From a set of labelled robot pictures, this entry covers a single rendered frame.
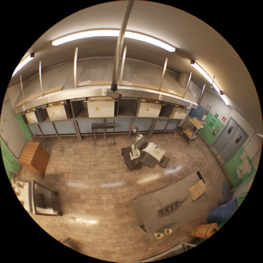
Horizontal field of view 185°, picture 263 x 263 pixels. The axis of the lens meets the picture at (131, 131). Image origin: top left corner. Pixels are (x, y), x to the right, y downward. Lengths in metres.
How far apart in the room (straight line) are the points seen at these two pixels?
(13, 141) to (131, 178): 4.24
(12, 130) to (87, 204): 3.49
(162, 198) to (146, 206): 0.24
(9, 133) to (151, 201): 4.27
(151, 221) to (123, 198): 0.97
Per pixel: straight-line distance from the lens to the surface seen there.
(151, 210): 1.15
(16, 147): 4.06
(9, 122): 3.96
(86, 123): 2.38
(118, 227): 2.02
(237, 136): 4.82
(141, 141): 1.00
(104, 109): 1.89
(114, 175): 2.04
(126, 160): 2.04
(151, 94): 1.78
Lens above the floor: 1.93
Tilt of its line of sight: 39 degrees down
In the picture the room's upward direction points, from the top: 11 degrees clockwise
